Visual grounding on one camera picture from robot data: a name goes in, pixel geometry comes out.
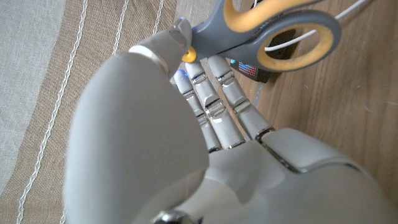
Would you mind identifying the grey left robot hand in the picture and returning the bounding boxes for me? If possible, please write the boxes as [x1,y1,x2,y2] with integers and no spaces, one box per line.
[63,17,398,224]

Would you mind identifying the grey yellow handled scissors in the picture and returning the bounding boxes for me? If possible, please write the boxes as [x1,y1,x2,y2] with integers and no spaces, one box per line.
[182,0,342,74]

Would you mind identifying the grey marking tape outline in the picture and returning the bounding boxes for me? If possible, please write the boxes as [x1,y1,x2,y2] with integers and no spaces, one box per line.
[252,81,266,108]

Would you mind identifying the beige striped curtain backdrop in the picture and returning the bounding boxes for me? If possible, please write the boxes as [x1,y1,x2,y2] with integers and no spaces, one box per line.
[0,0,243,224]

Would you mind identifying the white charging cable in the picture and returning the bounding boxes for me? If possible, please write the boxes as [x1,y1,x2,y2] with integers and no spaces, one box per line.
[253,0,371,52]

